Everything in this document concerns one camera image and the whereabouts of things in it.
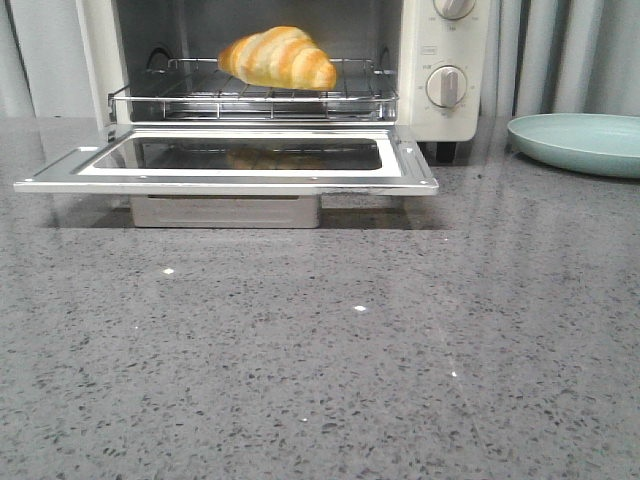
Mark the oven glass door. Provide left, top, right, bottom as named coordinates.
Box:
left=14, top=125, right=438, bottom=197

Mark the golden croissant bread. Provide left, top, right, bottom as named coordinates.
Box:
left=217, top=26, right=337, bottom=91

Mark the white Toshiba toaster oven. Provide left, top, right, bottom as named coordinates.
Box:
left=74, top=0, right=494, bottom=230

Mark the lower oven control knob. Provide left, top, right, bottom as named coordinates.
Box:
left=426, top=65, right=467, bottom=108

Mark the oven control knob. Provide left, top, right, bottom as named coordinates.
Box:
left=426, top=65, right=467, bottom=108
left=433, top=0, right=476, bottom=21

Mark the upper oven control knob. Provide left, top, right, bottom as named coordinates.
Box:
left=433, top=0, right=476, bottom=21

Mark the grey curtain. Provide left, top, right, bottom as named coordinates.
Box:
left=0, top=0, right=640, bottom=119

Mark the light green plate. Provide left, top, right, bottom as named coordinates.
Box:
left=507, top=113, right=639, bottom=180

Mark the metal wire oven rack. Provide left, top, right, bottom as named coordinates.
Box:
left=107, top=58, right=398, bottom=123

